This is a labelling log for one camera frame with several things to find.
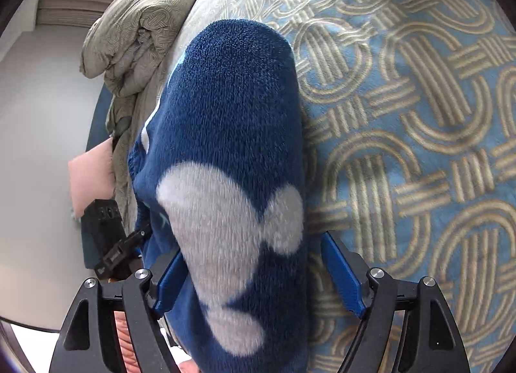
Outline folded beige quilt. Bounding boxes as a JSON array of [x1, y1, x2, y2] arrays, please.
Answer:
[[80, 0, 195, 97]]

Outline blue fleece patterned pants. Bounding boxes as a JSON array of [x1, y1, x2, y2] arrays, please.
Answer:
[[128, 19, 309, 372]]

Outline pink pillow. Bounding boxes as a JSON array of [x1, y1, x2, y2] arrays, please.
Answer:
[[68, 137, 114, 219]]

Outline beige pillow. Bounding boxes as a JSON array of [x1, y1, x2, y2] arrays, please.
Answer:
[[106, 95, 136, 233]]

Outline blue beige patterned bed cover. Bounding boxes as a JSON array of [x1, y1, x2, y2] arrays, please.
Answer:
[[116, 0, 516, 373]]

